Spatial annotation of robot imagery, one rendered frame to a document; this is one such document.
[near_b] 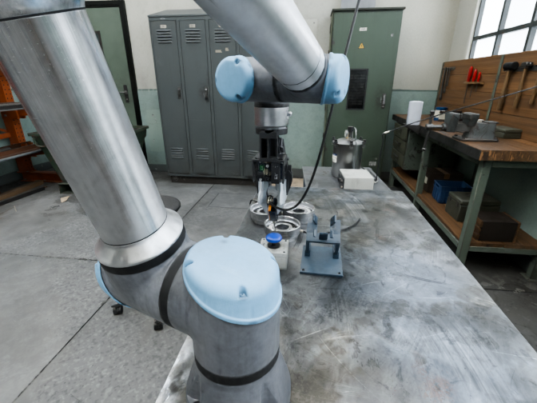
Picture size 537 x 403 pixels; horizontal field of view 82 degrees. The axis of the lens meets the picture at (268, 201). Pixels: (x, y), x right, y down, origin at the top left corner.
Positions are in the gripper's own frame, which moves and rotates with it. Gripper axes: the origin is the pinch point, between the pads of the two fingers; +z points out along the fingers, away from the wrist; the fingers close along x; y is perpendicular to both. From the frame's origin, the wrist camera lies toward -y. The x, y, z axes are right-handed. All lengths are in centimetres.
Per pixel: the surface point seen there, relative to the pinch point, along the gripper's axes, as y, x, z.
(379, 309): 17.9, 24.6, 13.1
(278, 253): 7.6, 2.7, 8.7
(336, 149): -111, 20, 7
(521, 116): -169, 143, -7
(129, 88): -323, -242, -20
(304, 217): -17.8, 7.2, 10.2
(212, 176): -280, -120, 81
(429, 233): -19, 45, 13
